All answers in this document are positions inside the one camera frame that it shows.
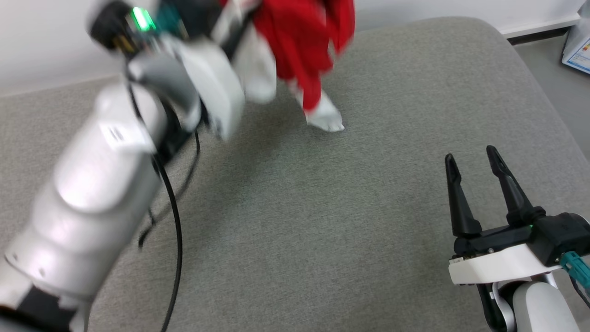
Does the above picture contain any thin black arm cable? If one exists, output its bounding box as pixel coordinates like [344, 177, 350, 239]
[137, 131, 201, 249]

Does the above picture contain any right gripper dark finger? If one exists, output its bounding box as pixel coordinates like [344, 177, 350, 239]
[445, 154, 482, 238]
[486, 145, 546, 226]

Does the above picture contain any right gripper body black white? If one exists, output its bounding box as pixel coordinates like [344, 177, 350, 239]
[448, 225, 561, 285]

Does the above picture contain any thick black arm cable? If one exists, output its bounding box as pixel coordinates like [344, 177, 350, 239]
[127, 69, 183, 332]

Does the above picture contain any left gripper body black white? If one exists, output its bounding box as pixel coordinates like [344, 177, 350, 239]
[159, 0, 259, 140]

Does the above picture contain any red basketball jersey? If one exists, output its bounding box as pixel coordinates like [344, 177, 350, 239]
[221, 0, 355, 133]

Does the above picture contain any white box with blue print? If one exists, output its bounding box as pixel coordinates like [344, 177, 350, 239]
[561, 13, 590, 74]

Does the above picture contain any black baseboard strip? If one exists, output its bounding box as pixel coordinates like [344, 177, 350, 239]
[507, 27, 572, 46]

